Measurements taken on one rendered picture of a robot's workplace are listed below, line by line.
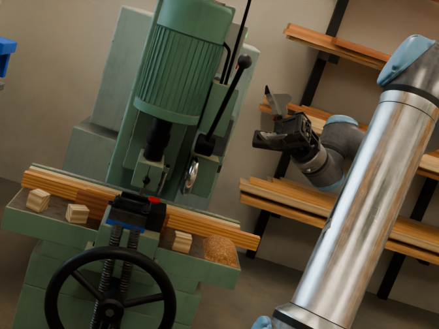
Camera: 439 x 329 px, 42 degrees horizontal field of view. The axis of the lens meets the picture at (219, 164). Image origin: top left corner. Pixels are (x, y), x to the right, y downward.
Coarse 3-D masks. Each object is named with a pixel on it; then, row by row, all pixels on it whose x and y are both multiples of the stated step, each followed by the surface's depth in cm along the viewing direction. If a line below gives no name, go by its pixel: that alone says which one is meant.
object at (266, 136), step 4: (260, 132) 136; (264, 132) 138; (260, 136) 138; (264, 136) 137; (268, 136) 138; (272, 136) 138; (276, 136) 137; (280, 136) 138; (284, 136) 141; (264, 140) 138; (268, 140) 139; (272, 140) 140; (276, 140) 142
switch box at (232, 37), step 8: (232, 24) 170; (232, 32) 171; (232, 40) 171; (240, 40) 172; (224, 48) 172; (232, 48) 172; (240, 48) 172; (224, 56) 173; (224, 64) 173; (216, 72) 174; (232, 72) 174
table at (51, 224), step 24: (24, 192) 147; (24, 216) 137; (48, 216) 138; (48, 240) 139; (72, 240) 139; (168, 240) 147; (192, 240) 152; (96, 264) 131; (168, 264) 142; (192, 264) 143; (216, 264) 143
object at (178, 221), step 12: (24, 180) 150; (36, 180) 150; (48, 180) 150; (60, 180) 152; (48, 192) 151; (60, 192) 152; (72, 192) 152; (180, 216) 156; (180, 228) 157; (192, 228) 157; (204, 228) 157; (216, 228) 157; (228, 228) 158; (240, 240) 159; (252, 240) 159
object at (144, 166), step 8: (144, 160) 149; (136, 168) 147; (144, 168) 147; (152, 168) 147; (160, 168) 148; (136, 176) 148; (144, 176) 148; (152, 176) 148; (160, 176) 148; (136, 184) 148; (144, 184) 148; (152, 184) 148
